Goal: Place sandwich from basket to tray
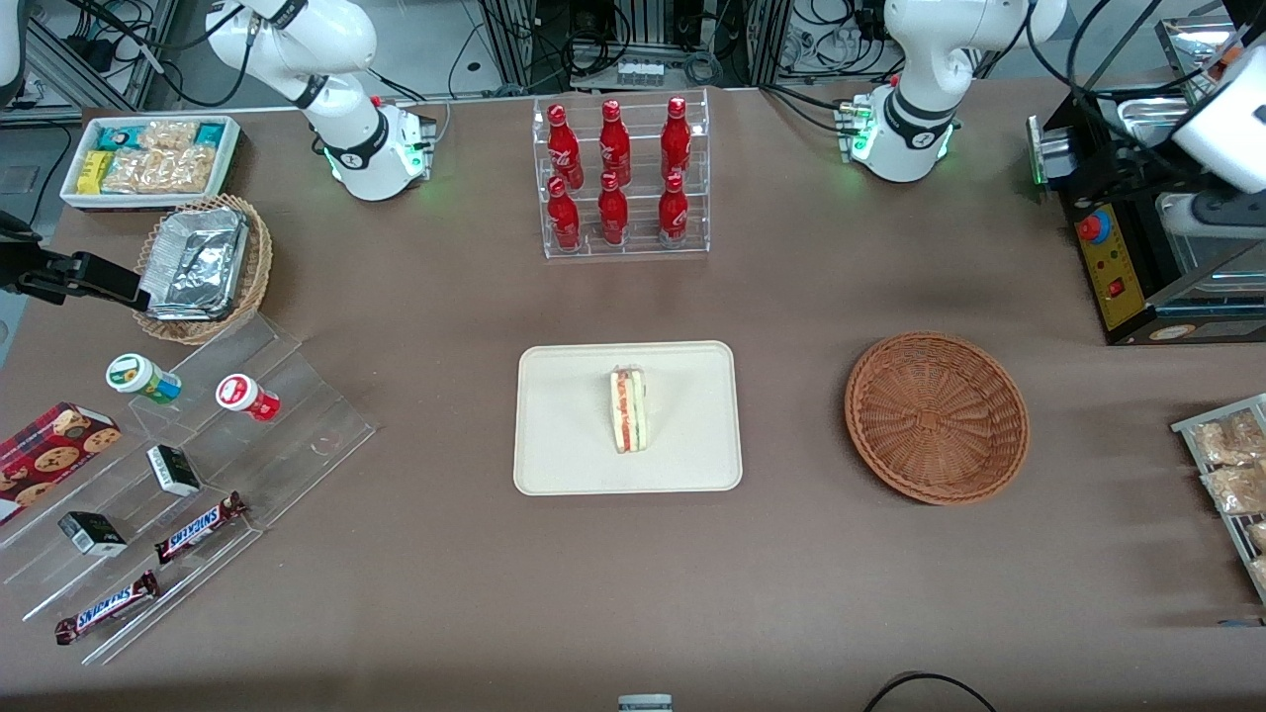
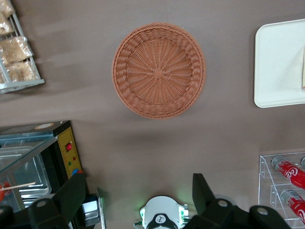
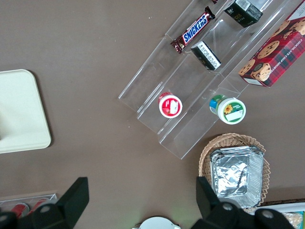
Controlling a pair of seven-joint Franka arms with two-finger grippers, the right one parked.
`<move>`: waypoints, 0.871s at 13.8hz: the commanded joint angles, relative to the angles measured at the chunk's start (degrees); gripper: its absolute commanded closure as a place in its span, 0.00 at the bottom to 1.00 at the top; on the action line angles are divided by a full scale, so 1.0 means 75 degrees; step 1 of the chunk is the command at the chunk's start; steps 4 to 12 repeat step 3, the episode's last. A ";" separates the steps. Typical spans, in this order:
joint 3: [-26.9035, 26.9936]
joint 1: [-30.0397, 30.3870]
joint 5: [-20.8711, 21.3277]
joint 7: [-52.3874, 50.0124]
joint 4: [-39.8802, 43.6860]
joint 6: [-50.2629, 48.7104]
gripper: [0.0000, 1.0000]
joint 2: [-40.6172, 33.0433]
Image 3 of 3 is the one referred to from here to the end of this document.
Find green sunflower lidded cup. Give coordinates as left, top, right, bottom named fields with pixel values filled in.
left=209, top=94, right=247, bottom=125

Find cream plastic tray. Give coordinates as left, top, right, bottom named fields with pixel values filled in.
left=0, top=69, right=52, bottom=154

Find red cola can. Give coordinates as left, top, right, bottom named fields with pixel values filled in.
left=10, top=202, right=30, bottom=218

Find large black carton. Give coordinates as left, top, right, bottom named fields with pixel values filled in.
left=224, top=0, right=264, bottom=28

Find stack of foil trays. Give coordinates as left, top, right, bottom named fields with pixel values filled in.
left=209, top=146, right=264, bottom=208

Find light woven wicker basket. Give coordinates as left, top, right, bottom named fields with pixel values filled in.
left=199, top=133, right=270, bottom=214

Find clear acrylic can holder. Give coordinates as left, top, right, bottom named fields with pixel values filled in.
left=0, top=190, right=58, bottom=215

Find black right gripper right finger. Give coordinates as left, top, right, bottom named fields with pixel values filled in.
left=190, top=176, right=296, bottom=229

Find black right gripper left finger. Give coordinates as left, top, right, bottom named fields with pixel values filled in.
left=0, top=177, right=90, bottom=229

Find red lidded yogurt cup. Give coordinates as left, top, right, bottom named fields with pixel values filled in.
left=158, top=92, right=183, bottom=119

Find small black carton with label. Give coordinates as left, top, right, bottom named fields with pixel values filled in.
left=190, top=41, right=222, bottom=71

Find red chocolate chip cookie box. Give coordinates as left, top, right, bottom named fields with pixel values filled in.
left=238, top=0, right=305, bottom=88

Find clear acrylic stepped display stand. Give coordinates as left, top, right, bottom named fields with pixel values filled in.
left=118, top=0, right=305, bottom=160

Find white-rimmed snack box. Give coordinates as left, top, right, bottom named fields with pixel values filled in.
left=256, top=198, right=305, bottom=229

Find Snickers chocolate bar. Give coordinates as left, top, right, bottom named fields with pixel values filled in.
left=170, top=6, right=216, bottom=54

